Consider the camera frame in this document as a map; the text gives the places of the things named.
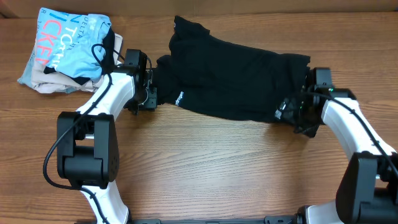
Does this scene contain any light blue printed t-shirt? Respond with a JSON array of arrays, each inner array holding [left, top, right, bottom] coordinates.
[[18, 7, 111, 86]]

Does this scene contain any beige folded garment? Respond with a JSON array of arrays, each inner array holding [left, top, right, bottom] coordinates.
[[27, 30, 123, 93]]

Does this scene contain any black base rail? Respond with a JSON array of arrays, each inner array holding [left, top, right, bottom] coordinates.
[[127, 214, 305, 224]]

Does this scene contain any black t-shirt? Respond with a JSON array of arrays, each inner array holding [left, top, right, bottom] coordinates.
[[153, 16, 310, 123]]

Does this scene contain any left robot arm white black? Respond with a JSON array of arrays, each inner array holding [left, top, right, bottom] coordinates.
[[50, 49, 157, 223]]

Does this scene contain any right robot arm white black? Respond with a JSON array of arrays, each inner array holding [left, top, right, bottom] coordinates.
[[264, 68, 397, 223]]

